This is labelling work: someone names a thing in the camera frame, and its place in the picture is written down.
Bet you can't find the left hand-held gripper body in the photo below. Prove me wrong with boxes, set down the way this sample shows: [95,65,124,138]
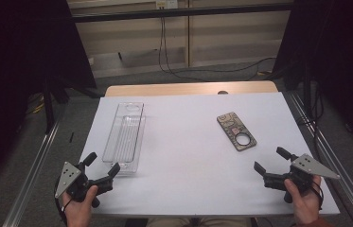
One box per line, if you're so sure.
[54,161,102,208]

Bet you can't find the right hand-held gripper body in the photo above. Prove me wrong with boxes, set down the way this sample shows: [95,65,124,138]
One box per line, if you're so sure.
[262,153,342,202]

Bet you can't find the clear plastic organizer bin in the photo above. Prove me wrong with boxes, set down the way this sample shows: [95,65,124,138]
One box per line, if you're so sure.
[101,101,147,175]

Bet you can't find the person's left hand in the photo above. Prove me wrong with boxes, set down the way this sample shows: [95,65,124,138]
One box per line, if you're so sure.
[62,186,98,227]

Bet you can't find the person's right hand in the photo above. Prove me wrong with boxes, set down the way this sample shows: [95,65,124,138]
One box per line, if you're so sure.
[284,176,323,225]

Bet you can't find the black stand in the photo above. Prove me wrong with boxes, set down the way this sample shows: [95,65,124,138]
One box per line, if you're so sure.
[42,75,71,134]

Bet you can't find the white table mat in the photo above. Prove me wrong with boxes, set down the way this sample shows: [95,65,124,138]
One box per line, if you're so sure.
[80,91,341,218]

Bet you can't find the person's beige pants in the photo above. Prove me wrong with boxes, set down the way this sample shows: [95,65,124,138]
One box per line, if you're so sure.
[145,217,255,227]

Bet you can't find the wooden table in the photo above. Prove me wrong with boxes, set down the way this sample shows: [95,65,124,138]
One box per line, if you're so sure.
[104,80,279,98]

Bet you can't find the black curtain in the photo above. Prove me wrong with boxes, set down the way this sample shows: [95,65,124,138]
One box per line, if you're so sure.
[272,0,353,159]
[0,0,98,197]

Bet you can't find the black horizontal bar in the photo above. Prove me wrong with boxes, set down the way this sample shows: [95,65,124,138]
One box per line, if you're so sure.
[71,3,293,24]

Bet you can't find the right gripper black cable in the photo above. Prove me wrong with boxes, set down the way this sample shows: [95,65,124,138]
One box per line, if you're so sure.
[309,181,326,211]

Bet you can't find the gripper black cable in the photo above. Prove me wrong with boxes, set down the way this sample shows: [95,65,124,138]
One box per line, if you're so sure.
[309,181,326,211]
[53,178,73,226]

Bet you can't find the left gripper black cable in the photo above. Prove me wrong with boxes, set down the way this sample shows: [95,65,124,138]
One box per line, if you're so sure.
[53,178,73,226]

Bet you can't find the metal floor rail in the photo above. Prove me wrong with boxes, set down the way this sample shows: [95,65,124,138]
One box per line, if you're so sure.
[1,119,62,227]
[286,90,353,227]

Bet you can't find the yellow cable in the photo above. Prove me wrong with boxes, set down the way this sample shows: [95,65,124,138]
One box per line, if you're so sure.
[25,94,46,115]

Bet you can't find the black power cable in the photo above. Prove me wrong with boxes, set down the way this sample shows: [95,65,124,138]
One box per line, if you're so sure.
[157,8,209,82]
[162,8,277,76]

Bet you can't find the white wall socket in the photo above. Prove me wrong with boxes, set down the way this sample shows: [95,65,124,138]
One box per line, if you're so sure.
[155,0,179,9]

